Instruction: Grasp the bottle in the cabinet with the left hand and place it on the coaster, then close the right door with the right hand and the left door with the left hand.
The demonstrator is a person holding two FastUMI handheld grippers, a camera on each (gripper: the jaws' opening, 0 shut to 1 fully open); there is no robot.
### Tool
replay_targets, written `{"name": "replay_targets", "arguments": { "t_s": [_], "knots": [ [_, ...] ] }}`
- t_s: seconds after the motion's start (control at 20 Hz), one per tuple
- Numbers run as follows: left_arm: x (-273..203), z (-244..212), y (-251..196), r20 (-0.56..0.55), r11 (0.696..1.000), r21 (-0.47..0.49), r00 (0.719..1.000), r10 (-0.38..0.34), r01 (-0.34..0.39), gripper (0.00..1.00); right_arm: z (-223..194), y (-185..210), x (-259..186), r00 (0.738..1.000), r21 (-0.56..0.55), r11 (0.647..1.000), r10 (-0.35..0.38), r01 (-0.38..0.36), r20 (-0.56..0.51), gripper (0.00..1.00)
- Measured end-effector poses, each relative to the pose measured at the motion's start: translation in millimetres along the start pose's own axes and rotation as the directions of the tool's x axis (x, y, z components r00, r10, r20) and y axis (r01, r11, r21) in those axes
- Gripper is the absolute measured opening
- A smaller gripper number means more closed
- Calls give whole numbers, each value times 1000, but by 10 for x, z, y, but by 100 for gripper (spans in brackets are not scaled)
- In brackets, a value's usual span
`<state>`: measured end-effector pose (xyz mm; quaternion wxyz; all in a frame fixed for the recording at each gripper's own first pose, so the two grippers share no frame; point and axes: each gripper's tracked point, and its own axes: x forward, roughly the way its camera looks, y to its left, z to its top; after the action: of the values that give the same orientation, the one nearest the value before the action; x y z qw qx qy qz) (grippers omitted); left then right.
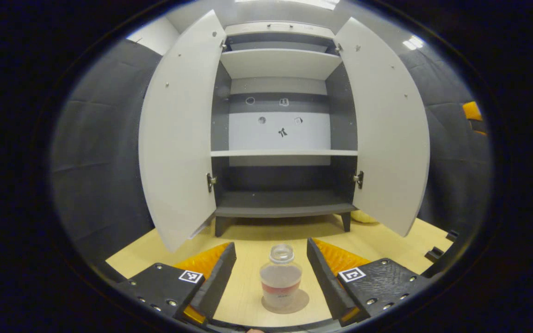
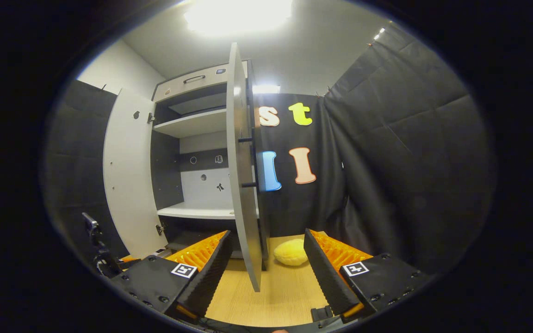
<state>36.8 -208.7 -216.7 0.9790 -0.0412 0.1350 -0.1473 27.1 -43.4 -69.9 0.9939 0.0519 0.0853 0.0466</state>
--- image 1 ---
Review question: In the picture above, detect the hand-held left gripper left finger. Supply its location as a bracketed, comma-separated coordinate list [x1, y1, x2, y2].
[116, 242, 238, 327]

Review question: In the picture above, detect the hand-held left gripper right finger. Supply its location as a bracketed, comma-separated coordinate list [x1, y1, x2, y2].
[306, 237, 429, 327]

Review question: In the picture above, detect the clear bottle with pink label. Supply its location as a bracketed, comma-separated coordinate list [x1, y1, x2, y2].
[260, 244, 303, 308]

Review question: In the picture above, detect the grey cabinet door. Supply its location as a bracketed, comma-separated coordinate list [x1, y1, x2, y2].
[138, 9, 227, 253]
[335, 17, 431, 237]

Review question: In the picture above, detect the grey cabinet drawer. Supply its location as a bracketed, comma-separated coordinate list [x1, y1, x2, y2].
[225, 21, 336, 40]

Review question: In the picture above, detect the yellow soft object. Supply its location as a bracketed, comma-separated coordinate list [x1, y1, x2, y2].
[351, 210, 379, 224]

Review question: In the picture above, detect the black backdrop cloth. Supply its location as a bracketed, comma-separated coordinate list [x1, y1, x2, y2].
[49, 39, 494, 278]

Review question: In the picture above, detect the large ceiling light panel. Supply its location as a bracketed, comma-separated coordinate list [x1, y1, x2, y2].
[234, 0, 341, 11]

